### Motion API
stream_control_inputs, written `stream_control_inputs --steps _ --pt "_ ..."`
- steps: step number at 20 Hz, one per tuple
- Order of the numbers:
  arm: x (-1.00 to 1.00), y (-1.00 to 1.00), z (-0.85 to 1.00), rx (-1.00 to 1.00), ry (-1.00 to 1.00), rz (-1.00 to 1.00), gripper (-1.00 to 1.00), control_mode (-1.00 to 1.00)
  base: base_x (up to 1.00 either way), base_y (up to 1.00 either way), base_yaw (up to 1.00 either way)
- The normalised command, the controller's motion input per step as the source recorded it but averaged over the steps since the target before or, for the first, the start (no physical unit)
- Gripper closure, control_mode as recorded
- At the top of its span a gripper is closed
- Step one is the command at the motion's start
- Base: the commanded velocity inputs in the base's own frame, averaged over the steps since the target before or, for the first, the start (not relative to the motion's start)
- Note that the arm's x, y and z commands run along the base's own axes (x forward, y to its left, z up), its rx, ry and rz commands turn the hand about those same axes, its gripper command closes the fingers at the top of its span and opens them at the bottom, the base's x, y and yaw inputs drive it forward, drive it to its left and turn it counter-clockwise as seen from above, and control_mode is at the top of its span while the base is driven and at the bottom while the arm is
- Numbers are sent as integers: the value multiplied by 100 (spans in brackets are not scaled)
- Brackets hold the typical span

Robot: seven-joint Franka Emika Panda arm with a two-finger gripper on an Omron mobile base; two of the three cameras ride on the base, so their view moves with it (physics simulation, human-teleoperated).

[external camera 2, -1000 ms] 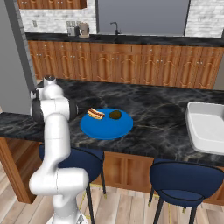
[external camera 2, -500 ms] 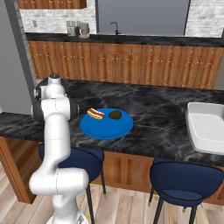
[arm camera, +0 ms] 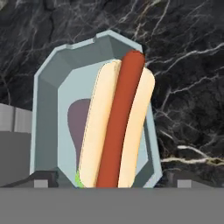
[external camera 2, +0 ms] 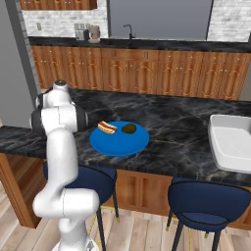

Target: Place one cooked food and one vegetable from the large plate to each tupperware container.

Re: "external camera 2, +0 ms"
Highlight dark green round vegetable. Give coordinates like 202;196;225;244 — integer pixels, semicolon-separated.
121;123;138;134

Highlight large blue plate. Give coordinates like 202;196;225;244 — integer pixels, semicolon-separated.
89;121;150;158

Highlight white tupperware container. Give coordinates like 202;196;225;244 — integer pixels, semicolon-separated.
208;114;251;175

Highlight hot dog in bun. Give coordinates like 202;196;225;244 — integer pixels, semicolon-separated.
97;121;119;135

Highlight wooden base cupboard run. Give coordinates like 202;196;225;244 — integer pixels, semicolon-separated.
30;44;251;101

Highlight blue bar stool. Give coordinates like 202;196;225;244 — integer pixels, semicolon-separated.
165;176;251;251
42;161;121;251

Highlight wooden island cabinet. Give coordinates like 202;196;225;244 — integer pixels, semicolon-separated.
0;152;251;231

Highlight black sink tap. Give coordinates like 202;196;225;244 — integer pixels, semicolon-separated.
123;24;136;40

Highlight silver toaster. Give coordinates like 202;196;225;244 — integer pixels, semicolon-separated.
75;28;90;41

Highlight grey window pane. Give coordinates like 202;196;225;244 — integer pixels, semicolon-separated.
107;0;215;41

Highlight grey fridge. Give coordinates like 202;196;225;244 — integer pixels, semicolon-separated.
0;0;41;129

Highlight wooden wall cupboard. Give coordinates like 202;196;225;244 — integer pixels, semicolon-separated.
19;0;98;11

